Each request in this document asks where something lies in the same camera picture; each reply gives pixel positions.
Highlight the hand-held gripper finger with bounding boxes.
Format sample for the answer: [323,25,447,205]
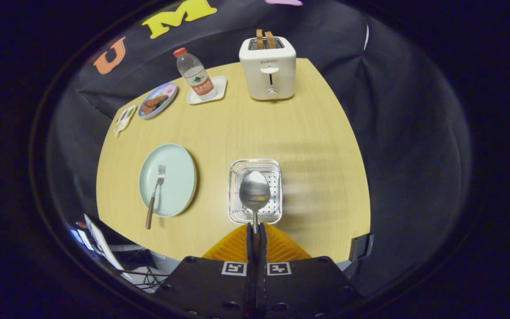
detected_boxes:
[257,223,365,319]
[152,223,256,319]

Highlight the silver metal spoon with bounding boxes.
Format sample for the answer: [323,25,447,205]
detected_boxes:
[239,171,271,234]

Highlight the fork with brown handle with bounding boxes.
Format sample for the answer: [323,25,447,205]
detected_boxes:
[145,164,166,230]

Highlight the metal mesh basket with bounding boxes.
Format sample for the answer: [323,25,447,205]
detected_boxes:
[228,159,283,225]

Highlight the black table clamp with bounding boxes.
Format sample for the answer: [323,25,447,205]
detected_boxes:
[349,233,375,263]

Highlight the pale green round plate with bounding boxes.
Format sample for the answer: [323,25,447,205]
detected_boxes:
[138,143,197,218]

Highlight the white flat board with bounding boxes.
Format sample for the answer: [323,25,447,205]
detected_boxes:
[82,214,136,284]

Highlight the white toaster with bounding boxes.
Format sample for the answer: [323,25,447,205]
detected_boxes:
[239,36,297,101]

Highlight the small white rectangular tray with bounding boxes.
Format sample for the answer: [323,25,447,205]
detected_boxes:
[186,75,228,105]

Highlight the black backdrop cloth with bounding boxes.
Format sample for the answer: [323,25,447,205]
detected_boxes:
[47,0,472,297]

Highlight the brown meat pieces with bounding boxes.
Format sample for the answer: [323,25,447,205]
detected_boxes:
[142,95,168,117]

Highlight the small white sauce dish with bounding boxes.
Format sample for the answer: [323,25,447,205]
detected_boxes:
[113,105,137,137]

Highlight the blue round plate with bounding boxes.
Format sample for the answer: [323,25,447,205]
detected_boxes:
[138,82,178,120]

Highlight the clear plastic water bottle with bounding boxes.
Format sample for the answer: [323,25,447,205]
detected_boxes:
[173,47,217,101]

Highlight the black cables tangle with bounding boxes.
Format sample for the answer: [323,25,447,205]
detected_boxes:
[122,265,170,291]

